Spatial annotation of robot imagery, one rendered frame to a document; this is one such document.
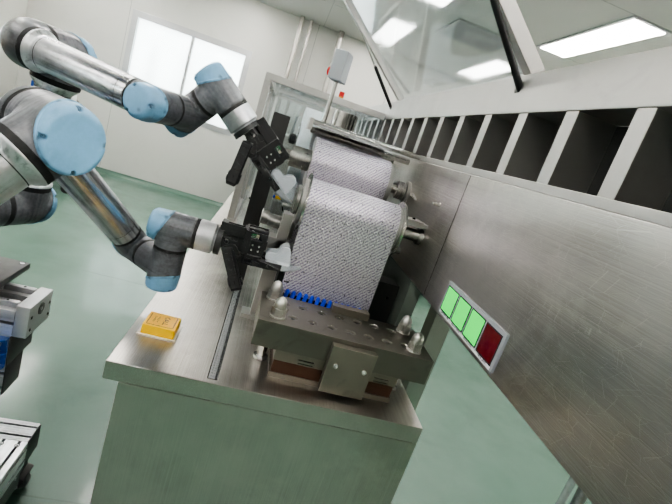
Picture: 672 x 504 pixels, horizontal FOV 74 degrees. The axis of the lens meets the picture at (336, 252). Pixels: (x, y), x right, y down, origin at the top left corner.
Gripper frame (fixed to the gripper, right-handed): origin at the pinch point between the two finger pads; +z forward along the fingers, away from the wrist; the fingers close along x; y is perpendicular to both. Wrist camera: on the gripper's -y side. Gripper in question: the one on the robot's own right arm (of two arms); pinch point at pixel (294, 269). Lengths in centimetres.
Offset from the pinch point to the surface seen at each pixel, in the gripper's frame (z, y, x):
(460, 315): 29.4, 9.2, -30.2
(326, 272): 7.8, 1.5, -0.3
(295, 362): 4.0, -14.4, -19.0
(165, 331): -24.4, -17.2, -13.5
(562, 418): 30, 10, -61
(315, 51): 2, 137, 556
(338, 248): 8.7, 8.2, -0.3
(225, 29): -120, 124, 556
